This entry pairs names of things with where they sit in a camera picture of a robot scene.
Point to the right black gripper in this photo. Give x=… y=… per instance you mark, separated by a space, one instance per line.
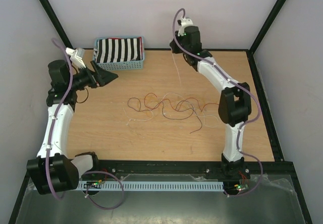
x=174 y=49

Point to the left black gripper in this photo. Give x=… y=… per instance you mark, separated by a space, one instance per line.
x=102 y=77

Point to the white zip tie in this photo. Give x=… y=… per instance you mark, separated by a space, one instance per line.
x=177 y=70

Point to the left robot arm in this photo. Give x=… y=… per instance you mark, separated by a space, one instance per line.
x=52 y=171

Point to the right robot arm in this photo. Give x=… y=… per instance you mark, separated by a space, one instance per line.
x=235 y=102

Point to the black white striped cloth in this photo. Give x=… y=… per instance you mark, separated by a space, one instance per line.
x=102 y=50

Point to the light blue plastic basket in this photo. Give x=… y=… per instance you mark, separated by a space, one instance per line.
x=133 y=65

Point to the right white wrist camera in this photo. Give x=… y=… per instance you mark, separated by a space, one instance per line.
x=183 y=22

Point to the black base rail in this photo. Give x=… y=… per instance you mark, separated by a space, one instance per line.
x=206 y=169

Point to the black enclosure frame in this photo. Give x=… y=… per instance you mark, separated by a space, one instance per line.
x=279 y=166

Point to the light blue slotted cable duct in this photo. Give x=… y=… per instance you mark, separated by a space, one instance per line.
x=152 y=186

